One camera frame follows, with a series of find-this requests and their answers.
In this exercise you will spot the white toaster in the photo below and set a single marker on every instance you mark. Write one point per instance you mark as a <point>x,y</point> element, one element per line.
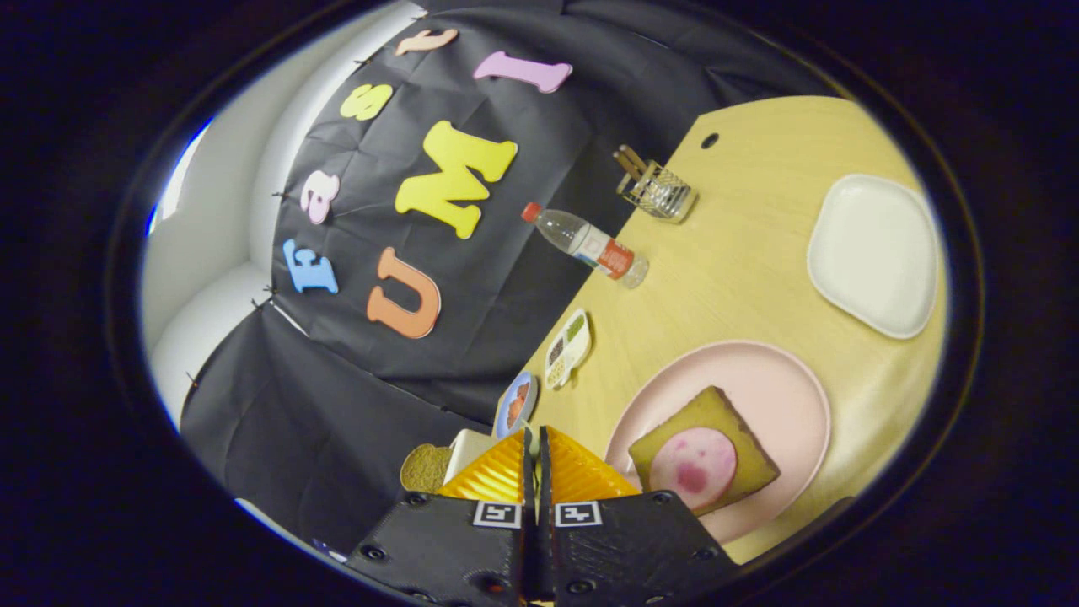
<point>466,447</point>

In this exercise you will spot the orange food pieces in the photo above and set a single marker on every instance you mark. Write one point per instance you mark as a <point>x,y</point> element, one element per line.
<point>518,401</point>

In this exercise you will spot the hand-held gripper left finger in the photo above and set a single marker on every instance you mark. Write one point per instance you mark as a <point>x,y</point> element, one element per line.
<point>447,548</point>

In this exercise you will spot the clear plastic water bottle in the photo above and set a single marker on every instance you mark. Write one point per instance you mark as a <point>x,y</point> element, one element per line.
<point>590,244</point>

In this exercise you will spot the round pink ham slice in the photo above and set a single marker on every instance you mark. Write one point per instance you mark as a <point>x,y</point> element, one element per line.
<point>691,468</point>

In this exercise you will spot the white divided condiment dish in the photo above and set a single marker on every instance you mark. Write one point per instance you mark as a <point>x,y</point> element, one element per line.
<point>563,364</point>

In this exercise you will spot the small blue plate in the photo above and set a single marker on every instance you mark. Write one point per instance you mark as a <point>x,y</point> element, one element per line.
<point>502,419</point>

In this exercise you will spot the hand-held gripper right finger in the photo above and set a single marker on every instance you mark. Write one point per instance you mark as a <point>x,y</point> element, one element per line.
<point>624,548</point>

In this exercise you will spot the brown toasted bread slice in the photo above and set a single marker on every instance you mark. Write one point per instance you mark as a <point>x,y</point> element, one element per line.
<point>424,470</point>

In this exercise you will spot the square white plate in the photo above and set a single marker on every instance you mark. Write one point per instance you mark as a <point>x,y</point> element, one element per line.
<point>872,253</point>

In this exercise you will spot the round pink plate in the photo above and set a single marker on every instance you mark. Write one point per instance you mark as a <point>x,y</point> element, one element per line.
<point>775,388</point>

